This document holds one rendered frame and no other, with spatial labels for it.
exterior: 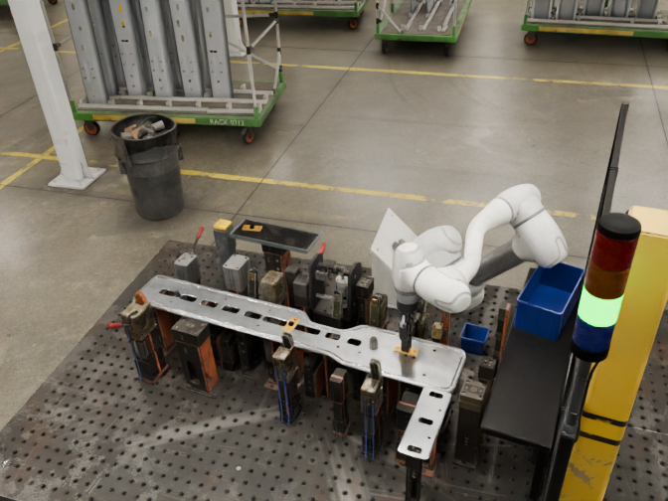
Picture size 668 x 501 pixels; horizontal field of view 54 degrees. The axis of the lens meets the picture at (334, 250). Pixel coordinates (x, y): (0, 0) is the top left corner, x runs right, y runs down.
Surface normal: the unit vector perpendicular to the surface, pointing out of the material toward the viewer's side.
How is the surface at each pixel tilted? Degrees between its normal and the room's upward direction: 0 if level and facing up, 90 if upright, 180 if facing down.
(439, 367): 0
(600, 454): 90
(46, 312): 0
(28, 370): 0
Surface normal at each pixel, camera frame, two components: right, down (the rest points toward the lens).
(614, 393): -0.41, 0.51
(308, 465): -0.04, -0.82
